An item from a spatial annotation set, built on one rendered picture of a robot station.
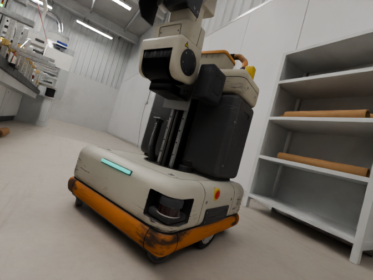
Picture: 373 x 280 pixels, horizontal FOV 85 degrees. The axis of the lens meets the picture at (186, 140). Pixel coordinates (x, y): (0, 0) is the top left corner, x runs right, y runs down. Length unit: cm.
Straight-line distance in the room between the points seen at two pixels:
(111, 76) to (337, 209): 1109
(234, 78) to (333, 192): 151
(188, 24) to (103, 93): 1087
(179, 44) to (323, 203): 184
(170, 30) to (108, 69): 1099
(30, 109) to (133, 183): 470
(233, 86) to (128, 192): 64
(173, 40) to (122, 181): 56
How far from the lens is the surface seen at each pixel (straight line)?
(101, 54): 1202
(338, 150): 224
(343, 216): 217
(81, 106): 1152
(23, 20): 150
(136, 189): 73
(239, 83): 98
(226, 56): 116
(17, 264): 72
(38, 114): 532
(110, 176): 84
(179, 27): 95
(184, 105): 96
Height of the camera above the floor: 39
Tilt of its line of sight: 2 degrees up
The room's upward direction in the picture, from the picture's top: 16 degrees clockwise
